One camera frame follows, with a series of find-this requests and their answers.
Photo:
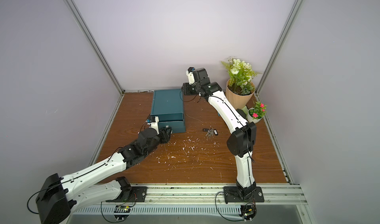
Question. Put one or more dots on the bunch of keys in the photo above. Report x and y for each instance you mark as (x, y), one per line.
(210, 132)

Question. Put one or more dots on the black gardening glove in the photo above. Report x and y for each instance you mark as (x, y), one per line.
(241, 113)

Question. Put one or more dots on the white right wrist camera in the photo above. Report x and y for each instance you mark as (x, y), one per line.
(190, 75)

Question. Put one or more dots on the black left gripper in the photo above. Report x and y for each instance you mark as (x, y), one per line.
(163, 134)

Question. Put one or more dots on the left small circuit board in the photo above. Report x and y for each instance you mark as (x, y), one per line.
(121, 212)

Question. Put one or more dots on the right small circuit board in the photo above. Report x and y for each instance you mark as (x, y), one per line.
(248, 211)

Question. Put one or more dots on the aluminium front rail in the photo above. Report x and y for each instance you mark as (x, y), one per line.
(197, 193)

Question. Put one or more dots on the large peach pot plant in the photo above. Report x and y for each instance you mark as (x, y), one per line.
(240, 87)

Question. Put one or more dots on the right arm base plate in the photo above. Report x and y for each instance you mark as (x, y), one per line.
(233, 194)

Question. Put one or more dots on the small circuit board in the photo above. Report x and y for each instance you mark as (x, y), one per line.
(248, 211)
(121, 212)

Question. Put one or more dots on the teal top drawer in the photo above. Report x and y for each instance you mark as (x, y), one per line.
(177, 126)

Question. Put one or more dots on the small white pot pink flowers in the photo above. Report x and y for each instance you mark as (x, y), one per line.
(256, 113)

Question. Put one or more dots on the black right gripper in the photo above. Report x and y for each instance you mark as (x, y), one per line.
(187, 89)

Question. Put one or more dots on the teal drawer cabinet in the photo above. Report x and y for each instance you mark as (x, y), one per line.
(168, 105)

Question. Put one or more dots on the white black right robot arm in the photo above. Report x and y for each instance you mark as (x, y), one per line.
(243, 134)

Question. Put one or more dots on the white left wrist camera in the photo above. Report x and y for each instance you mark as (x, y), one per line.
(152, 121)

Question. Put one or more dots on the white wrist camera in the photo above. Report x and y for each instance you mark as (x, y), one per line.
(152, 121)
(190, 75)

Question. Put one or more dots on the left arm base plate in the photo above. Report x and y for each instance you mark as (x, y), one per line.
(134, 194)

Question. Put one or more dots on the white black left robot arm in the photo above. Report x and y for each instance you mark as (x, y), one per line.
(62, 195)

